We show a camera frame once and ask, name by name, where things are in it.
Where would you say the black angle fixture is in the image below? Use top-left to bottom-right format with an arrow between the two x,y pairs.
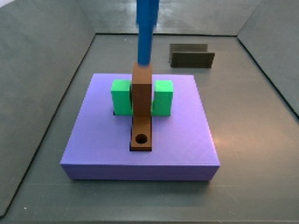
170,44 -> 215,68

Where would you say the purple base block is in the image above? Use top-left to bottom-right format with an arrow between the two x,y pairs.
61,73 -> 221,181

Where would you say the brown L-shaped bracket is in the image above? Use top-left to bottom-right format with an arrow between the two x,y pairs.
130,63 -> 153,151

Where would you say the blue peg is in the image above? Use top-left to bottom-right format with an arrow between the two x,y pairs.
137,0 -> 159,66

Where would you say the green block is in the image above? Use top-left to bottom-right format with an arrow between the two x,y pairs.
111,80 -> 174,116

